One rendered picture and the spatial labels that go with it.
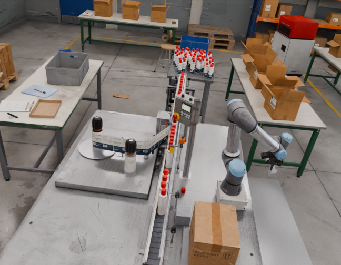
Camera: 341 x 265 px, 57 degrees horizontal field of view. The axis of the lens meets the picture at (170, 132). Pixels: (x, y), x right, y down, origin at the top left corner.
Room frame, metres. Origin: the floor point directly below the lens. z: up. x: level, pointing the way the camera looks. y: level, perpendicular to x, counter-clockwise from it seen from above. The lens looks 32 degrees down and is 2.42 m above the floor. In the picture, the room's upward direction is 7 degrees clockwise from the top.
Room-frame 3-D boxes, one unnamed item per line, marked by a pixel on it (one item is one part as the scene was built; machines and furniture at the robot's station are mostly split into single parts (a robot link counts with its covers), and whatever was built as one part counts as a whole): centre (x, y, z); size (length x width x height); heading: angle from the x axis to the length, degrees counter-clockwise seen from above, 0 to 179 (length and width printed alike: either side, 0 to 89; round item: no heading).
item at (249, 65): (4.66, -1.18, 0.97); 0.44 x 0.38 x 0.37; 97
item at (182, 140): (1.91, -0.06, 1.05); 0.10 x 0.04 x 0.33; 88
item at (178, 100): (2.01, -0.10, 1.38); 0.17 x 0.10 x 0.19; 53
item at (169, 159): (1.96, -0.01, 0.98); 0.05 x 0.05 x 0.20
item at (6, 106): (2.73, 1.61, 0.81); 0.38 x 0.36 x 0.02; 2
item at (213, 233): (1.22, -0.31, 0.99); 0.30 x 0.24 x 0.27; 178
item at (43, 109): (2.77, 1.29, 0.82); 0.34 x 0.24 x 0.03; 8
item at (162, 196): (1.47, 0.00, 0.98); 0.05 x 0.05 x 0.20
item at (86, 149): (2.10, 0.58, 0.89); 0.31 x 0.31 x 0.01
